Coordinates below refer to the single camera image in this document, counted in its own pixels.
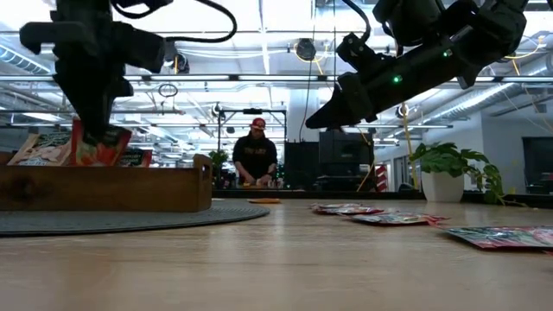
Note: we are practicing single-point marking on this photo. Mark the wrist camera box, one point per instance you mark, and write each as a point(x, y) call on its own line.
point(144, 49)
point(356, 52)

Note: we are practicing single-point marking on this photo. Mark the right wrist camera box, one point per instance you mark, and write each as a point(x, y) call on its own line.
point(356, 52)

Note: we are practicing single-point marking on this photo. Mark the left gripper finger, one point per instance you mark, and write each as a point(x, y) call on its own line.
point(93, 108)

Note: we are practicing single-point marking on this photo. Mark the black perforated computer case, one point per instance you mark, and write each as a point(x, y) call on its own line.
point(345, 151)

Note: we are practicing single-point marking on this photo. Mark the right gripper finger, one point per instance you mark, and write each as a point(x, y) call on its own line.
point(345, 105)

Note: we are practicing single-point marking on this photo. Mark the red white striped pole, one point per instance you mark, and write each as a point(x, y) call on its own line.
point(381, 178)

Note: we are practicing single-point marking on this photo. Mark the grey round woven placemat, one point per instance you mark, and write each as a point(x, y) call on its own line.
point(129, 220)

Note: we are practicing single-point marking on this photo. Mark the person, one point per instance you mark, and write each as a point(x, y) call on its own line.
point(255, 157)

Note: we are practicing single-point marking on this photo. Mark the green plant in white pot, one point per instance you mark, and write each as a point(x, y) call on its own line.
point(443, 185)

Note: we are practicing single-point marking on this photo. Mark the black aluminium table frame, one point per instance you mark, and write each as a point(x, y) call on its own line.
point(345, 194)

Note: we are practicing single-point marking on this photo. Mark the orange tea packet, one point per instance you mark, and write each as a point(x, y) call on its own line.
point(264, 201)

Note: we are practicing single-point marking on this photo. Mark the black monitor screen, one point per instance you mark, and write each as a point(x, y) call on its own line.
point(538, 160)

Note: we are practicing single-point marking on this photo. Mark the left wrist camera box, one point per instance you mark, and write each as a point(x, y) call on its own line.
point(144, 49)

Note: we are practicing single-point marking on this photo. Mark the small green plant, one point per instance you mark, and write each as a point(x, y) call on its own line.
point(218, 157)

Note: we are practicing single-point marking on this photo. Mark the black cabinet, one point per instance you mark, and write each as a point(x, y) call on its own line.
point(302, 164)

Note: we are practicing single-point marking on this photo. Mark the wooden three-compartment tray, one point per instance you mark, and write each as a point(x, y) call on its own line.
point(108, 190)

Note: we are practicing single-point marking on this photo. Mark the beige tea packet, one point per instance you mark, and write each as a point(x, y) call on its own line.
point(41, 151)

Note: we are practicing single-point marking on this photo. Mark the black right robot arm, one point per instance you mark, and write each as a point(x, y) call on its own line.
point(488, 30)

